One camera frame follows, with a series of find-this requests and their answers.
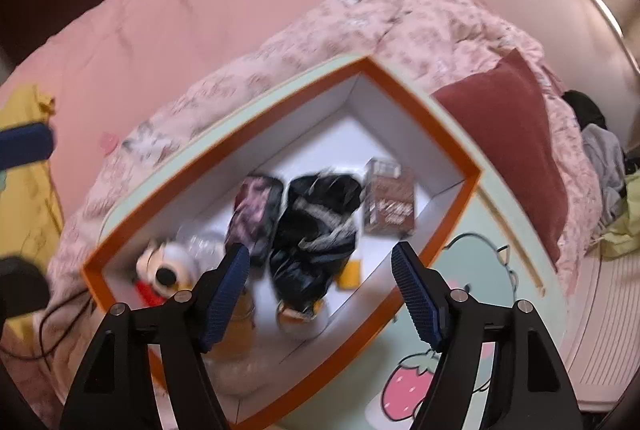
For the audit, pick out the tan round plush toy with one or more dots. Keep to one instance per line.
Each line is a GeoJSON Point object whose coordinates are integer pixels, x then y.
{"type": "Point", "coordinates": [242, 320]}

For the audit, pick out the grey garment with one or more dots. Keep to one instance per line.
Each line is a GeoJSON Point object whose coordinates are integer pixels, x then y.
{"type": "Point", "coordinates": [602, 164]}

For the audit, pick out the mint cartoon play mat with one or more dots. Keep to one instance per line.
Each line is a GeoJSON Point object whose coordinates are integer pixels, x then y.
{"type": "Point", "coordinates": [492, 220]}

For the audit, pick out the black garment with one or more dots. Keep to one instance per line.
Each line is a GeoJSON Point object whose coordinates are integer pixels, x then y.
{"type": "Point", "coordinates": [585, 109]}

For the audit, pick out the black rectangular pouch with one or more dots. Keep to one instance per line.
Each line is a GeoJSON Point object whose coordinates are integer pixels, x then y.
{"type": "Point", "coordinates": [255, 215]}

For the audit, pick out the lime green cloth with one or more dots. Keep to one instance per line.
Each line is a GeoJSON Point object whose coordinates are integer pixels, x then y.
{"type": "Point", "coordinates": [625, 220]}

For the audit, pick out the yellow printed cloth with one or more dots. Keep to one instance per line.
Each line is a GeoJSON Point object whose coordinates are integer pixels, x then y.
{"type": "Point", "coordinates": [27, 210]}

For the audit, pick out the white slatted panel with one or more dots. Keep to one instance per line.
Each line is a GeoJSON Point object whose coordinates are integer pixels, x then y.
{"type": "Point", "coordinates": [610, 335]}

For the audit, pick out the dark rounded object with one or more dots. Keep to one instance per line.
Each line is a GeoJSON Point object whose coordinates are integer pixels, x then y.
{"type": "Point", "coordinates": [22, 285]}

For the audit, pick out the orange cardboard box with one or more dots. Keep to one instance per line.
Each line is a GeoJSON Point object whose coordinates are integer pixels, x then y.
{"type": "Point", "coordinates": [390, 109]}

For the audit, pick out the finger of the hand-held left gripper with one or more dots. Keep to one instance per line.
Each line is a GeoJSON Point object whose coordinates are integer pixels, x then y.
{"type": "Point", "coordinates": [25, 144]}

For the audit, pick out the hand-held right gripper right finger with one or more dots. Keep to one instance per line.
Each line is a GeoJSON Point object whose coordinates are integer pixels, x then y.
{"type": "Point", "coordinates": [415, 295]}

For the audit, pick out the brown patterned packet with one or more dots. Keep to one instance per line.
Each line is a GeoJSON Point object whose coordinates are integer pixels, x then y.
{"type": "Point", "coordinates": [390, 200]}

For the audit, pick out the maroon pillow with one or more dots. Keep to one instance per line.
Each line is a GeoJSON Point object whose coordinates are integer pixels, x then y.
{"type": "Point", "coordinates": [500, 124]}

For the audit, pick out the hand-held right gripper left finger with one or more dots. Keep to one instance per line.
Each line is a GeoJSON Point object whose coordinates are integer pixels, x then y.
{"type": "Point", "coordinates": [227, 295]}

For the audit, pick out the clear plastic jar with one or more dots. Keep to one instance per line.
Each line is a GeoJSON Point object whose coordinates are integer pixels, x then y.
{"type": "Point", "coordinates": [200, 245]}

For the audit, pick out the pink bedsheet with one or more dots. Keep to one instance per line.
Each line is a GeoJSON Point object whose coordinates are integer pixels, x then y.
{"type": "Point", "coordinates": [150, 34]}

